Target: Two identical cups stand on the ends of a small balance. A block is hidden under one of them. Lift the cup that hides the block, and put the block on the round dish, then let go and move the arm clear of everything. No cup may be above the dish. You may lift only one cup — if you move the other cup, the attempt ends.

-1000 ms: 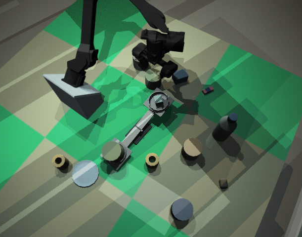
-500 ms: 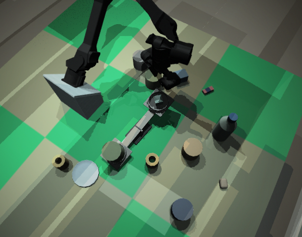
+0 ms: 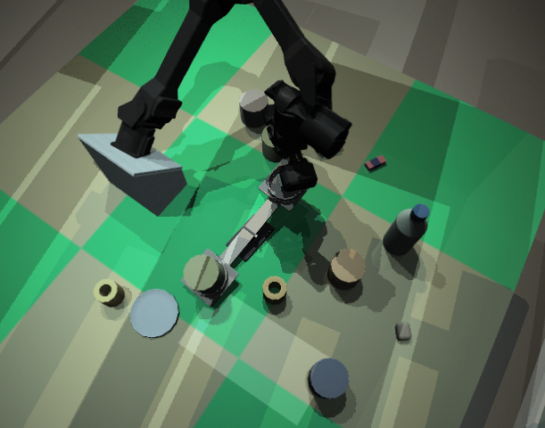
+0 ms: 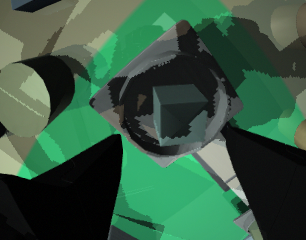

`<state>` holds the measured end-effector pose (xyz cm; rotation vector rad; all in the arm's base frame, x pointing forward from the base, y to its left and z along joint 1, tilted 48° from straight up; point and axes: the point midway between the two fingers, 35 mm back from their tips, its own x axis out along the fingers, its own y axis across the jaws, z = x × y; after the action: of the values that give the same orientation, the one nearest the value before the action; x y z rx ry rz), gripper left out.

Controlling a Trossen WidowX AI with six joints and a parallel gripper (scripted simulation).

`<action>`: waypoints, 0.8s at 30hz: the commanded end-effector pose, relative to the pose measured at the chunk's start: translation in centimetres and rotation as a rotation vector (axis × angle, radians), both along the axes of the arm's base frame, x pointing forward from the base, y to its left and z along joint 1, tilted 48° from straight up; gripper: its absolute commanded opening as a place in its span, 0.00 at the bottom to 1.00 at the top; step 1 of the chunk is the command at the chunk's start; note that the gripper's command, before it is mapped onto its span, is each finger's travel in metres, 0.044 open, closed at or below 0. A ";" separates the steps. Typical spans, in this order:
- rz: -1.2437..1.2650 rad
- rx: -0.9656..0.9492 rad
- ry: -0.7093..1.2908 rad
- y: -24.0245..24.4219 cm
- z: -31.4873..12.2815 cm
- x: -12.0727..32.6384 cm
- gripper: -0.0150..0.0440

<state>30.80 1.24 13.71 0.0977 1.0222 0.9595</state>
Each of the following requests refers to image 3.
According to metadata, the white bottle with blue cap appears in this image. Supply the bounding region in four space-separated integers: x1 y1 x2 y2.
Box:
383 203 430 256

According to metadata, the pale white round dish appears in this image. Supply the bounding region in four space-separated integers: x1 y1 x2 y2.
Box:
129 289 179 338

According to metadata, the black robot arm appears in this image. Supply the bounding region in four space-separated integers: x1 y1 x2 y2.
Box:
111 0 351 159

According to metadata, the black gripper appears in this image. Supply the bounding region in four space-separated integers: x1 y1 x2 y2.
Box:
262 104 318 193

